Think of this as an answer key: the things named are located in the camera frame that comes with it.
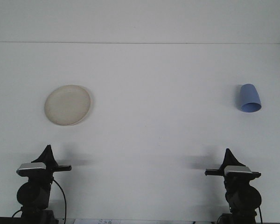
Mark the pale blue cup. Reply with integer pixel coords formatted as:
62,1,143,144
238,83,263,113

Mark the pale round plate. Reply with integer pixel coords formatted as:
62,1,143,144
43,84,92,127

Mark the white printed paper sheet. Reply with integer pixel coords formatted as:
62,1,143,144
72,218,136,224

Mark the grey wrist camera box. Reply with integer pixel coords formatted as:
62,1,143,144
16,162,48,176
224,165,252,176

